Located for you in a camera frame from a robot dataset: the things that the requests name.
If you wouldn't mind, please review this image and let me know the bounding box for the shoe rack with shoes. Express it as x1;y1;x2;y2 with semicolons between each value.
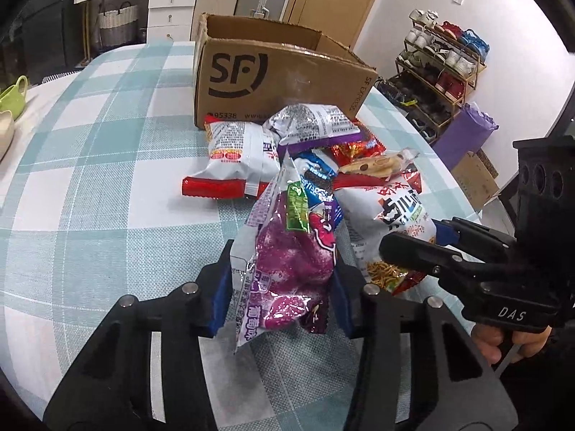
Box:
375;9;490;145

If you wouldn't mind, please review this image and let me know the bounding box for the plaid teal tablecloth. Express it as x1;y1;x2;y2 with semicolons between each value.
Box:
0;40;495;422

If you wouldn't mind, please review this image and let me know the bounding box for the woven laundry basket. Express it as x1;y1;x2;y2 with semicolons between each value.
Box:
97;1;138;49

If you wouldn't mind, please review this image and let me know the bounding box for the right hand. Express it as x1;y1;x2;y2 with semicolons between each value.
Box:
471;324;553;365

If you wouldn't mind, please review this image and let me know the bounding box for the SF cardboard box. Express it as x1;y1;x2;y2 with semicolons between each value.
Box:
193;14;377;129

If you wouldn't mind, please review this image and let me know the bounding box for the cardboard box on floor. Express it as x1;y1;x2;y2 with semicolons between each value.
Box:
451;152;499;212

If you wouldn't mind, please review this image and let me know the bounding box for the purple rolled mat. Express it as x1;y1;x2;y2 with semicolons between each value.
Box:
433;102;499;170

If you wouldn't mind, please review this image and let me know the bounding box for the chocolate chip bread pack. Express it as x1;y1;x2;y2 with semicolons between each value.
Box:
338;148;420;179

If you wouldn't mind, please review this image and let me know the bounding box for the blue snack bag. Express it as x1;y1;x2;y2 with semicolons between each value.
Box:
293;151;343;226

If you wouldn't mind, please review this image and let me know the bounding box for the white red chip bag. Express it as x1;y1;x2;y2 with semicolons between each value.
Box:
181;115;280;199

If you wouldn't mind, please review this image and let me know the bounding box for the white noodle snack bag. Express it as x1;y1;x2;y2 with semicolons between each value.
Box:
332;173;437;296

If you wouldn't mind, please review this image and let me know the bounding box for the green watering can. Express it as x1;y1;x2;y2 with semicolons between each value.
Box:
0;75;28;120

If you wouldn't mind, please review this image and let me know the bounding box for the small red candy pack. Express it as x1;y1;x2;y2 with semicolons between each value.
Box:
330;119;386;166

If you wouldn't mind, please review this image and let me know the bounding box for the silver purple snack bag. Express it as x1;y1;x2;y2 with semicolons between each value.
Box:
263;103;363;158

